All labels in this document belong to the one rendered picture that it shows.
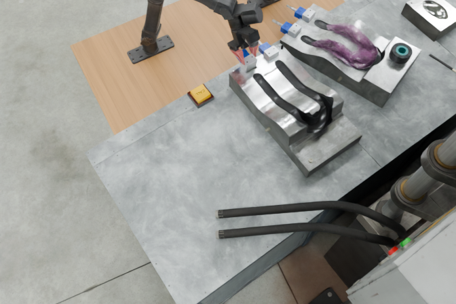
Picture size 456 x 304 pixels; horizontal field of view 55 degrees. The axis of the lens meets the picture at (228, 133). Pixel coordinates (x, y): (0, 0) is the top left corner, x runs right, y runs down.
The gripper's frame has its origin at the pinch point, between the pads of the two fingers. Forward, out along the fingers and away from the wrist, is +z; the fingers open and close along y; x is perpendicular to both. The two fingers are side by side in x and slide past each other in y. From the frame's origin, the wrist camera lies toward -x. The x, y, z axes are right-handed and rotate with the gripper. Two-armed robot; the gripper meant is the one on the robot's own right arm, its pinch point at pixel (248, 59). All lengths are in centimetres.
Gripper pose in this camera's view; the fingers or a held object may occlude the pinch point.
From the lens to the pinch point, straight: 172.8
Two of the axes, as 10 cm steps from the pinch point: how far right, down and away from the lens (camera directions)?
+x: -4.9, -3.8, 7.9
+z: 3.1, 7.7, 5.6
